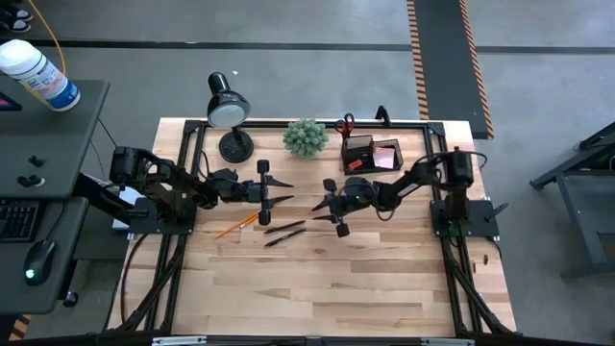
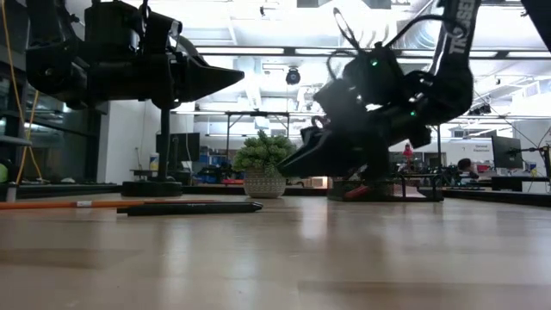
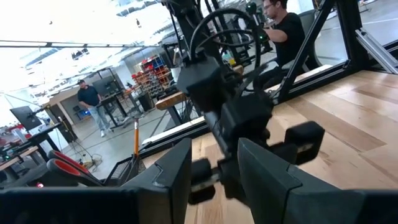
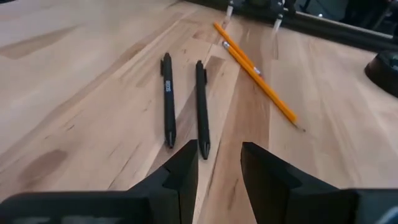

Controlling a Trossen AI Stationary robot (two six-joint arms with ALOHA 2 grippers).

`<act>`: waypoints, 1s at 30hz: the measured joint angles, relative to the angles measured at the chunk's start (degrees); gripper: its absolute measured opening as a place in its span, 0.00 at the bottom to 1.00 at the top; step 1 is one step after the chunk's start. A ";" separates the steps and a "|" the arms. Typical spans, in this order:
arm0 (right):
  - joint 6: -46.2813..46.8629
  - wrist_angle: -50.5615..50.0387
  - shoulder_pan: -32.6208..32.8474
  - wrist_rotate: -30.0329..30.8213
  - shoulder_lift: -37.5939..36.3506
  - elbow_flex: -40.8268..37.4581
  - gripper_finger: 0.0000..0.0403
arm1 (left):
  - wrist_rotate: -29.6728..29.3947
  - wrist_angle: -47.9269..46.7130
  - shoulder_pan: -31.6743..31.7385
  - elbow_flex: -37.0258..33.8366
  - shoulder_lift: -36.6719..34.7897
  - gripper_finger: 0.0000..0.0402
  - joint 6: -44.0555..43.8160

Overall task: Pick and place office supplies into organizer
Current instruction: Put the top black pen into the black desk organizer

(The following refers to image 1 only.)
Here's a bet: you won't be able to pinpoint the black mesh desk organizer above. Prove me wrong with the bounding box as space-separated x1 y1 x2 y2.
339 134 406 177

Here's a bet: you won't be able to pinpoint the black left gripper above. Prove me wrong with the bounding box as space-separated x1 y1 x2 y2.
238 159 296 226

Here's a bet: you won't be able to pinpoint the small tablet screen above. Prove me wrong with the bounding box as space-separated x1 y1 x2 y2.
0 92 23 112

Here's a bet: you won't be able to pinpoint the black keyboard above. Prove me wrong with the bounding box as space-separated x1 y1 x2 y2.
0 200 40 243

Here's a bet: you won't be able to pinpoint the white wipes canister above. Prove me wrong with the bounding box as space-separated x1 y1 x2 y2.
0 38 82 112

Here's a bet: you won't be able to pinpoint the black pen with silver print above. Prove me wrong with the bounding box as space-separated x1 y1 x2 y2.
263 227 308 249

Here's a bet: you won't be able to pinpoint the red handled scissors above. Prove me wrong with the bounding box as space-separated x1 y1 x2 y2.
334 112 357 140

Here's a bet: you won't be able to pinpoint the black floor mat striped edges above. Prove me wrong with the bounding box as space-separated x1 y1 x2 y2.
406 0 495 140

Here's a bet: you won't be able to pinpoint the black aluminium table frame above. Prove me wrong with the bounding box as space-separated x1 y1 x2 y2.
108 118 518 337

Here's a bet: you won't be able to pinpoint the black computer mouse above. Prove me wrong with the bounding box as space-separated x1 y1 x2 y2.
22 238 58 287

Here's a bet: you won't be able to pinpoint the white power adapter box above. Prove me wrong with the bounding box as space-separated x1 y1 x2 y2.
111 184 141 232

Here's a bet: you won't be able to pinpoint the black desk lamp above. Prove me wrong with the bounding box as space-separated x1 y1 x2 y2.
206 71 256 164

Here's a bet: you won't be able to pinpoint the dark side desk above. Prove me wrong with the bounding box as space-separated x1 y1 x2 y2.
0 79 111 316

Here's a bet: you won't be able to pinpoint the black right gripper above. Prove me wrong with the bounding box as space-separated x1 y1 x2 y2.
310 178 357 238

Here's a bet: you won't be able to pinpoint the green artificial potted plant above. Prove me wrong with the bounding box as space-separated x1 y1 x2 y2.
282 118 331 159

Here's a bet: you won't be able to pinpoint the yellow cable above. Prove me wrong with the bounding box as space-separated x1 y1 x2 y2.
26 0 67 81

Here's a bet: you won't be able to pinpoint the person's shoe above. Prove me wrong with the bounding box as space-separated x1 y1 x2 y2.
0 4 34 21
0 18 31 34

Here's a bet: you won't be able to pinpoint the silver metal bracket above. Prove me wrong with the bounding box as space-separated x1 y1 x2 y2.
421 337 476 346
152 335 208 346

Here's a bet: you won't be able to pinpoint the pink sticky note pad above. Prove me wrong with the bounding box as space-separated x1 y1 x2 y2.
373 146 397 170

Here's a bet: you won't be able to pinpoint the grey metal cart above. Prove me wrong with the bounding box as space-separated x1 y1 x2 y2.
529 122 615 280

